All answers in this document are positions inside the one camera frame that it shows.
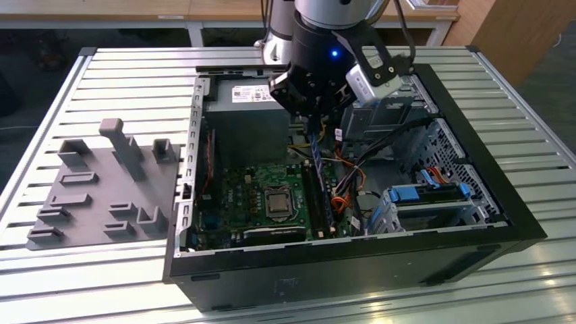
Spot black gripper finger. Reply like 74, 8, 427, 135
322, 82, 359, 134
269, 72, 317, 134

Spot metal optical drive cage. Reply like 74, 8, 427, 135
339, 72, 441, 142

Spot grey power supply with label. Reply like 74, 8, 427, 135
205, 80, 294, 163

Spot round grey case speaker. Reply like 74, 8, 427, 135
358, 190, 385, 213

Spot green motherboard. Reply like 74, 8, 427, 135
193, 160, 362, 243

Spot blue disk carrier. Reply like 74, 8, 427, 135
390, 182, 473, 204

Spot silver CPU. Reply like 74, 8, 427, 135
269, 195, 293, 215

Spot metal disk bay cage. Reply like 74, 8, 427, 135
367, 184, 510, 234

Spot black graphics card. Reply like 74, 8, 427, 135
242, 225, 309, 246

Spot wooden cabinet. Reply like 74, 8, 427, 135
443, 0, 576, 88

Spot grey plastic parts rack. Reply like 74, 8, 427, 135
26, 117, 185, 251

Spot black open PC case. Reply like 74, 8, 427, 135
162, 63, 549, 313

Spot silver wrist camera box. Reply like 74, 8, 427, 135
346, 63, 403, 106

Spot black camera bracket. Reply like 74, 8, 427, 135
331, 28, 398, 88

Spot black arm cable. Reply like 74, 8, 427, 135
259, 0, 277, 41

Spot black cable bundle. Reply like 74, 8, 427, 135
341, 117, 430, 163

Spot yellow wire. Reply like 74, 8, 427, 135
287, 130, 326, 150

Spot thin red wire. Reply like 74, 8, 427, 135
205, 130, 217, 192

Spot blue flat data cable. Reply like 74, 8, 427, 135
421, 170, 442, 189

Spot orange wire bundle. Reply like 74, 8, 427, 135
331, 158, 367, 214

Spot orange flat data cable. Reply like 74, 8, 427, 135
427, 167, 454, 186

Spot metal CPU socket frame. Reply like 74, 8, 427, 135
262, 184, 298, 223

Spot wooden desk with white frame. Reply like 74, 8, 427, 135
0, 0, 462, 47

